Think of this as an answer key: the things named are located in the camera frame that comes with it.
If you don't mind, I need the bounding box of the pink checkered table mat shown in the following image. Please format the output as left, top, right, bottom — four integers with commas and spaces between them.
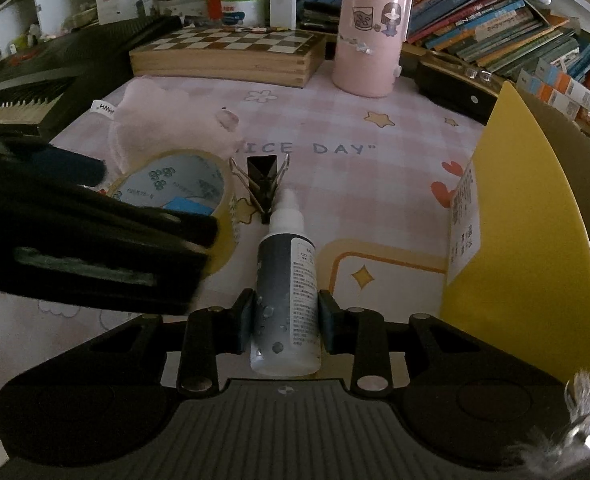
0, 58, 486, 406

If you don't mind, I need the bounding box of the yellow tape roll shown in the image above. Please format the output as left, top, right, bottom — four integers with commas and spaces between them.
107, 150, 240, 275

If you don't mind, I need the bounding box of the white pen holder box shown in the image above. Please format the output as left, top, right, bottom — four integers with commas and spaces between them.
157, 0, 208, 18

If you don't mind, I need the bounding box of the yellow cardboard box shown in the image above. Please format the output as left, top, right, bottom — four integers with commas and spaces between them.
440, 82, 590, 382

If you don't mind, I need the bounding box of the orange white medicine box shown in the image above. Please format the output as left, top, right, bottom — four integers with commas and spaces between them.
516, 70, 590, 120

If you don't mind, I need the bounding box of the black electronic keyboard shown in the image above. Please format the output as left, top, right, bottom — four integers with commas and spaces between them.
0, 16, 182, 141

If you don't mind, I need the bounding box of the white black dropper bottle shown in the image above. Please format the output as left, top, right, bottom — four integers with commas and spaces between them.
250, 188, 321, 377

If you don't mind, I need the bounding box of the black binder clip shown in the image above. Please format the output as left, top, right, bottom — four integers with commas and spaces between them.
229, 154, 290, 224

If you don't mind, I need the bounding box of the pink plush toy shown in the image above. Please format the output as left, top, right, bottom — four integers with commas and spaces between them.
107, 78, 243, 174

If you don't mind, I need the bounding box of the blue sticky note pad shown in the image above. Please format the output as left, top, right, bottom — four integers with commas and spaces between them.
162, 197, 214, 216

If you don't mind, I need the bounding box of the white green lidded jar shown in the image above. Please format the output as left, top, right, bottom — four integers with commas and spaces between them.
221, 0, 268, 27

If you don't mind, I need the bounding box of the pink cylindrical container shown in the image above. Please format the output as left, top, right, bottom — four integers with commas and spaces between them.
332, 0, 413, 99

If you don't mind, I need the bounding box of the wooden chess board box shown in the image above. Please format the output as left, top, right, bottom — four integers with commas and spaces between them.
130, 27, 326, 88

